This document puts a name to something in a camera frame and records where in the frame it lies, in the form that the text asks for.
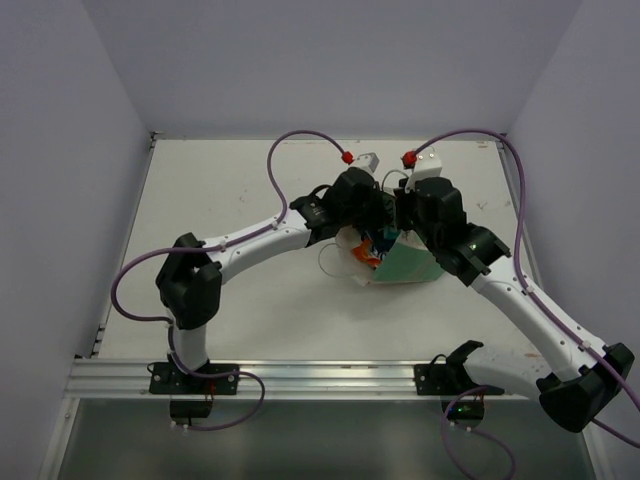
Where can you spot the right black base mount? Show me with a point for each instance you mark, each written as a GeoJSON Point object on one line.
{"type": "Point", "coordinates": [445, 376]}

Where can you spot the green printed paper bag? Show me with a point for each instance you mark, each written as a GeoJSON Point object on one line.
{"type": "Point", "coordinates": [408, 262]}

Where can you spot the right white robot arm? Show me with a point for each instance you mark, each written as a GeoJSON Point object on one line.
{"type": "Point", "coordinates": [586, 373]}

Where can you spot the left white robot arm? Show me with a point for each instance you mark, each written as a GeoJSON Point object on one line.
{"type": "Point", "coordinates": [191, 279]}

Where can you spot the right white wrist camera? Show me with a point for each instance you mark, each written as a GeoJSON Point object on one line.
{"type": "Point", "coordinates": [425, 165]}

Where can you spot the orange snack packet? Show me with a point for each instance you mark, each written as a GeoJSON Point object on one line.
{"type": "Point", "coordinates": [367, 254]}

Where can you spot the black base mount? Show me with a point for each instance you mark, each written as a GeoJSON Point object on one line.
{"type": "Point", "coordinates": [445, 376]}
{"type": "Point", "coordinates": [195, 385]}

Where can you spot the green mint snack packet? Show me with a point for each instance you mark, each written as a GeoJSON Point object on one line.
{"type": "Point", "coordinates": [390, 234]}

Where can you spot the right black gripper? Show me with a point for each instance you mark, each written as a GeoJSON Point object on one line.
{"type": "Point", "coordinates": [401, 201]}

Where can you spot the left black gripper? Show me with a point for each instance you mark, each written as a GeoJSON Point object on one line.
{"type": "Point", "coordinates": [376, 218]}

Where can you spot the aluminium mounting rail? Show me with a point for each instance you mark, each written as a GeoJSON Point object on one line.
{"type": "Point", "coordinates": [284, 380]}

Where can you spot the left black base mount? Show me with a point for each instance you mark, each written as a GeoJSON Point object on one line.
{"type": "Point", "coordinates": [195, 385]}

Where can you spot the blue cookie snack packet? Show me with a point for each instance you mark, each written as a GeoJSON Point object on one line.
{"type": "Point", "coordinates": [381, 248]}

